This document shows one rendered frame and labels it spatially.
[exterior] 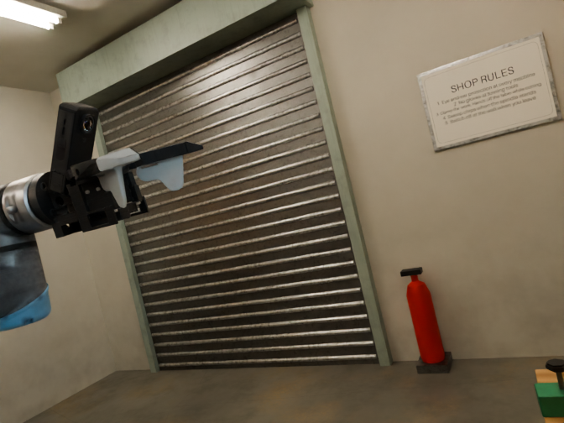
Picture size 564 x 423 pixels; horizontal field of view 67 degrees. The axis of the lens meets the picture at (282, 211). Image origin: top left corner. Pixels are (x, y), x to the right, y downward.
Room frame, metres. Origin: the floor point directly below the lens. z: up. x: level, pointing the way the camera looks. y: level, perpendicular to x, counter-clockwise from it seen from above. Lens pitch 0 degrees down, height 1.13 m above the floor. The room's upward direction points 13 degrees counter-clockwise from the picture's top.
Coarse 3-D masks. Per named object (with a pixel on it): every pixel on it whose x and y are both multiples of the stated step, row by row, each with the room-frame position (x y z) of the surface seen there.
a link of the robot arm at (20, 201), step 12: (24, 180) 0.55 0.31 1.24; (12, 192) 0.54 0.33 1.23; (24, 192) 0.53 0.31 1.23; (12, 204) 0.54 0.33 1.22; (24, 204) 0.53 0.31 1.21; (12, 216) 0.54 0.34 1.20; (24, 216) 0.54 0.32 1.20; (36, 216) 0.54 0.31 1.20; (24, 228) 0.55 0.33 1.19; (36, 228) 0.56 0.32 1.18; (48, 228) 0.56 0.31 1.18
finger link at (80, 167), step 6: (84, 162) 0.46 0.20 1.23; (90, 162) 0.46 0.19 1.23; (96, 162) 0.45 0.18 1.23; (72, 168) 0.48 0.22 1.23; (78, 168) 0.47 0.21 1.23; (84, 168) 0.46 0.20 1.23; (90, 168) 0.46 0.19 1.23; (96, 168) 0.46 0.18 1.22; (72, 174) 0.50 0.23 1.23; (78, 174) 0.48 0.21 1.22; (84, 174) 0.47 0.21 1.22; (90, 174) 0.47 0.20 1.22
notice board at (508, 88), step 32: (448, 64) 2.39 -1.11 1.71; (480, 64) 2.32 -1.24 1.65; (512, 64) 2.25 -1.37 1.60; (544, 64) 2.19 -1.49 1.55; (448, 96) 2.41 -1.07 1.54; (480, 96) 2.34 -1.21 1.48; (512, 96) 2.27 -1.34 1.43; (544, 96) 2.20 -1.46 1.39; (448, 128) 2.43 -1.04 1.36; (480, 128) 2.35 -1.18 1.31; (512, 128) 2.28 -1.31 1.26
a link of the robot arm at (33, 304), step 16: (0, 256) 0.56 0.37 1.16; (16, 256) 0.57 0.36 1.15; (32, 256) 0.59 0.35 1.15; (0, 272) 0.54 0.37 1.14; (16, 272) 0.56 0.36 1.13; (32, 272) 0.58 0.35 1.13; (0, 288) 0.53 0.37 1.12; (16, 288) 0.55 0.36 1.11; (32, 288) 0.58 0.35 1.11; (48, 288) 0.60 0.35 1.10; (0, 304) 0.53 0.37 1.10; (16, 304) 0.56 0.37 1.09; (32, 304) 0.57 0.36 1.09; (48, 304) 0.60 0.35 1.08; (0, 320) 0.55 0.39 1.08; (16, 320) 0.56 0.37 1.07; (32, 320) 0.57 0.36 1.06
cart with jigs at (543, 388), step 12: (552, 360) 0.99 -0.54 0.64; (540, 372) 1.17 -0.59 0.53; (552, 372) 1.15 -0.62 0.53; (540, 384) 1.01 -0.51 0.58; (552, 384) 1.00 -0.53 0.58; (540, 396) 0.97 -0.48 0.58; (552, 396) 0.96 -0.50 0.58; (540, 408) 0.97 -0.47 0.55; (552, 408) 0.96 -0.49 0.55; (552, 420) 0.95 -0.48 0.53
